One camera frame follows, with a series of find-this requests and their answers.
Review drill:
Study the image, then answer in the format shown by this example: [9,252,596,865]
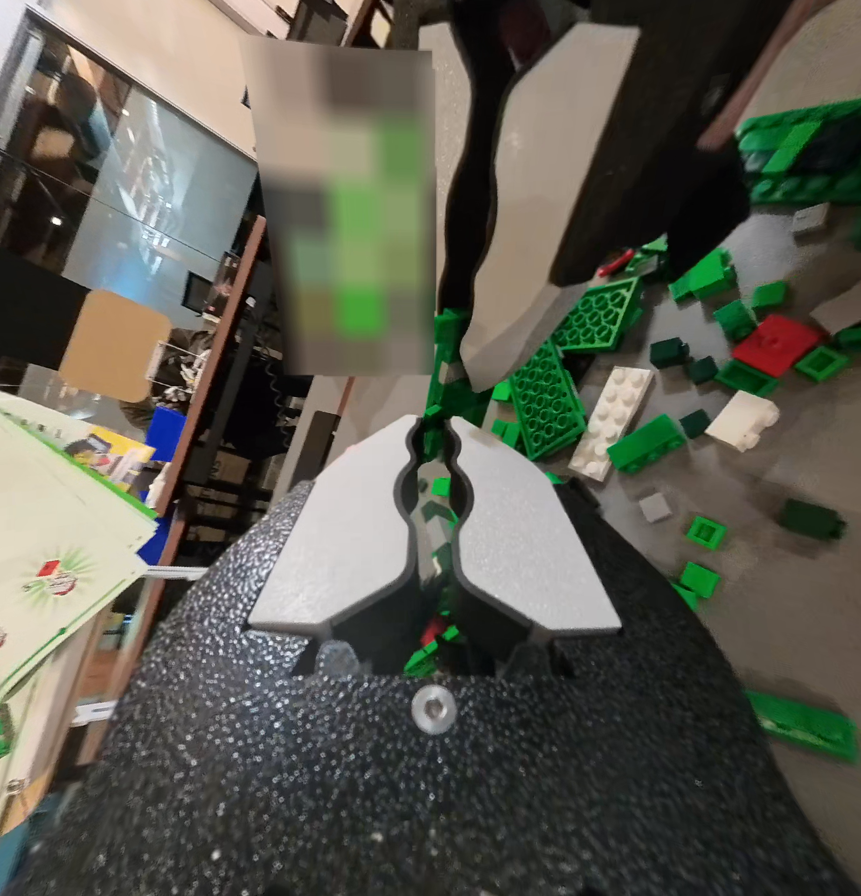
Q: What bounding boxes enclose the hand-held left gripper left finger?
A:
[247,414,424,673]

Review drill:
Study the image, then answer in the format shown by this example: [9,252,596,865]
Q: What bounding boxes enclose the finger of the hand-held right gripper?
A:
[437,21,641,393]

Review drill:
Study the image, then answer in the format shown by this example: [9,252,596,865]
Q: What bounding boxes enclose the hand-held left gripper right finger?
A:
[448,418,622,673]

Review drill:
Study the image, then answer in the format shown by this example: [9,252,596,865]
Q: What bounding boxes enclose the green mosaic brick cube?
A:
[429,308,496,429]

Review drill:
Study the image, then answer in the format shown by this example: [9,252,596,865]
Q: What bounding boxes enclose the wooden office desk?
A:
[74,217,271,764]

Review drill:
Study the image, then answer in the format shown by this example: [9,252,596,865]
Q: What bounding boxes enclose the grey desk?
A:
[284,0,861,896]

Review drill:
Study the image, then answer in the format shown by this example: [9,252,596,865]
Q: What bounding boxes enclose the green wedge brick plate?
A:
[553,276,645,354]

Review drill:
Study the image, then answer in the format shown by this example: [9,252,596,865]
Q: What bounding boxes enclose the loose small green bricks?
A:
[403,234,861,676]

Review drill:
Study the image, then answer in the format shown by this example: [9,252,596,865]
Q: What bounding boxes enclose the white studded brick plate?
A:
[569,366,655,483]

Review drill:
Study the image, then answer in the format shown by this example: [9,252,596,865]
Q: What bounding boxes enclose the green rectangular brick plate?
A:
[507,339,589,463]

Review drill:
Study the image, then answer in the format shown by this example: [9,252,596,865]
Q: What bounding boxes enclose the green studded brick plate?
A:
[735,98,861,207]

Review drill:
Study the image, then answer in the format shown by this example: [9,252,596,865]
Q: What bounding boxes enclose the white booklet stand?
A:
[0,563,208,837]

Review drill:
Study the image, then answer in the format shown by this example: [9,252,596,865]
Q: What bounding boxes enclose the blue storage bin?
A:
[151,406,188,463]
[137,518,176,562]

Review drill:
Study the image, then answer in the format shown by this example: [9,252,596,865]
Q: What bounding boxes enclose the red brick plate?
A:
[733,314,823,375]

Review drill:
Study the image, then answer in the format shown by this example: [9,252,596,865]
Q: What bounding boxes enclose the yellow toy box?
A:
[67,427,155,491]

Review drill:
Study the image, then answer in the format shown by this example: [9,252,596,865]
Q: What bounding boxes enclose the white brick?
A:
[705,390,780,452]

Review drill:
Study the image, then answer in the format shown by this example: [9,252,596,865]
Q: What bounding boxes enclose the grey brick plate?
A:
[812,294,861,333]

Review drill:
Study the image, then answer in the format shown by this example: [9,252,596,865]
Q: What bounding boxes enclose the dark green brick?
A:
[780,498,846,541]

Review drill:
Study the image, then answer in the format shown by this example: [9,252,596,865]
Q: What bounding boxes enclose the open instruction booklet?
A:
[0,385,159,701]

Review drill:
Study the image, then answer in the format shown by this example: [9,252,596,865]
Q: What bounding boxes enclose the black desk cable cover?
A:
[291,412,340,491]

